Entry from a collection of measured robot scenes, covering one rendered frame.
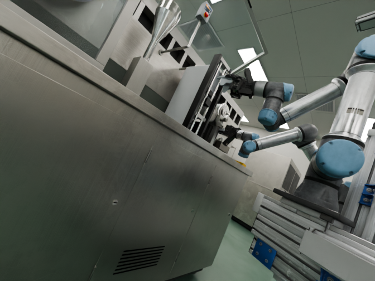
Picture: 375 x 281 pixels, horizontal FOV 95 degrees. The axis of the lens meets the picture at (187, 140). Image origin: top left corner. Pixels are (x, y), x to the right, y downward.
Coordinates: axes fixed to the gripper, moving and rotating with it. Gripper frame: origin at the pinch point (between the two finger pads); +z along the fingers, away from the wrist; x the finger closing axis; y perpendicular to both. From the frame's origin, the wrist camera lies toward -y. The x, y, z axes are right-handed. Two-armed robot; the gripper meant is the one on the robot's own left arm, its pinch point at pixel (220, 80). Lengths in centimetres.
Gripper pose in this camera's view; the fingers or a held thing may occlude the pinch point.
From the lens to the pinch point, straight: 100.1
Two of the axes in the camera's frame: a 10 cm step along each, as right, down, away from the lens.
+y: -4.7, 8.6, -2.2
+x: 3.9, 4.2, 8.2
